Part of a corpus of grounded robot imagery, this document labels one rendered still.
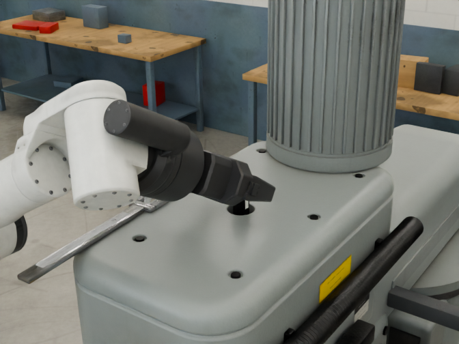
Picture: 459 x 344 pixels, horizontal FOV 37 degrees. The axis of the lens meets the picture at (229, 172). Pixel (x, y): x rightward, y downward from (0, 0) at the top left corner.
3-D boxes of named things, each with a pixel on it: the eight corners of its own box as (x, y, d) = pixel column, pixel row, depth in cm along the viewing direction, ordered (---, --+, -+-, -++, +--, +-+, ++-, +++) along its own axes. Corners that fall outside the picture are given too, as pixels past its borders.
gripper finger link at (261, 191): (264, 205, 87) (238, 198, 82) (272, 181, 87) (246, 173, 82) (274, 208, 87) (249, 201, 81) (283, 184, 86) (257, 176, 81)
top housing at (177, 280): (227, 445, 75) (225, 326, 68) (63, 356, 89) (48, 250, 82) (396, 257, 110) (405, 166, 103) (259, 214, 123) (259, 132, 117)
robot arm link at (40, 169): (149, 166, 69) (63, 206, 76) (137, 87, 72) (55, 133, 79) (101, 155, 64) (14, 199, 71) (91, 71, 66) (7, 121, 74)
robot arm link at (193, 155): (163, 199, 89) (98, 185, 79) (186, 129, 89) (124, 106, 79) (239, 228, 82) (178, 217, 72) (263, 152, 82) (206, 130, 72)
